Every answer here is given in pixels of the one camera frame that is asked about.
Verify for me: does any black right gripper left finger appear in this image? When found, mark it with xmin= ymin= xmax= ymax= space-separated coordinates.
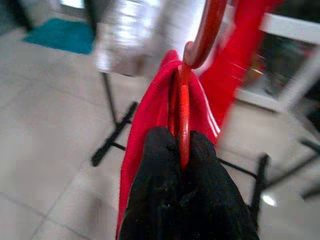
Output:
xmin=118 ymin=126 xmax=186 ymax=240

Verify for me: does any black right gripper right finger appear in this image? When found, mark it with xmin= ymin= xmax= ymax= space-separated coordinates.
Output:
xmin=183 ymin=129 xmax=261 ymax=240

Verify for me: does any red garment with white stripes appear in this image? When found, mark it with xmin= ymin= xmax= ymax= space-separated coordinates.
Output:
xmin=116 ymin=49 xmax=222 ymax=240

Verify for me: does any red plastic hanger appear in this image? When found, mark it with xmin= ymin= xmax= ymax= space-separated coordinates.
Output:
xmin=168 ymin=0 xmax=228 ymax=172

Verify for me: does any metal clothes rack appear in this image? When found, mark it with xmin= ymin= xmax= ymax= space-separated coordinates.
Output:
xmin=84 ymin=0 xmax=320 ymax=221

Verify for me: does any plain red t-shirt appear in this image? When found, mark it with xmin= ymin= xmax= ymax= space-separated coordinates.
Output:
xmin=199 ymin=0 xmax=285 ymax=145

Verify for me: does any white garment with navy collar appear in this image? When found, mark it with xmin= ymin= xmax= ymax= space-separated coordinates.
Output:
xmin=94 ymin=0 xmax=161 ymax=75

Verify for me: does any teal floor mat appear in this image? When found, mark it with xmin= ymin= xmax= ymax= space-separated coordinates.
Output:
xmin=21 ymin=17 xmax=95 ymax=55

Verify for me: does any white glass-door cabinet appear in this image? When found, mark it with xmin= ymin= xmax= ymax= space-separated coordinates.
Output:
xmin=234 ymin=12 xmax=320 ymax=113

